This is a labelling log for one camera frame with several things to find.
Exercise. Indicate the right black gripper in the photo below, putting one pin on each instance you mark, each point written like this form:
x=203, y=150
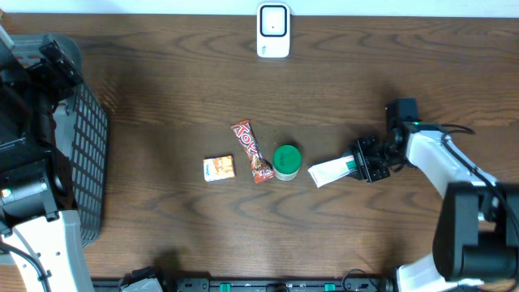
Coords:
x=363, y=168

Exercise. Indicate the white green carton box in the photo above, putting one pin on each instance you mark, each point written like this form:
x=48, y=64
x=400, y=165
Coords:
x=330, y=171

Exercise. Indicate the green lid jar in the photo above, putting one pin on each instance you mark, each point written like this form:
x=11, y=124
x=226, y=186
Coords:
x=287, y=161

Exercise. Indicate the red Top chocolate bar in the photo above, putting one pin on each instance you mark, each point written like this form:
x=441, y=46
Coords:
x=260, y=168

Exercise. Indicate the small orange snack box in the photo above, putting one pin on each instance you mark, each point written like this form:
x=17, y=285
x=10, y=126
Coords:
x=218, y=168

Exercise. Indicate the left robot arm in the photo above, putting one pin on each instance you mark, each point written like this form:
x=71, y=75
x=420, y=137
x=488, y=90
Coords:
x=40, y=223

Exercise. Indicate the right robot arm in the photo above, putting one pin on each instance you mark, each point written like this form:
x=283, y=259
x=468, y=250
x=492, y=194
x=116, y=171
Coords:
x=476, y=237

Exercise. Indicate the white barcode scanner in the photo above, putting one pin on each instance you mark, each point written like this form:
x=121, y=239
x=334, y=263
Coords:
x=273, y=30

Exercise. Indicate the grey plastic basket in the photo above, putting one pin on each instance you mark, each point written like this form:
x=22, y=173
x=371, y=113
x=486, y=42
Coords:
x=81, y=133

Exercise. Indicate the black mounting rail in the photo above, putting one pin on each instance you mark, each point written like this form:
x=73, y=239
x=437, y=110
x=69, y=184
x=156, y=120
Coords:
x=289, y=285

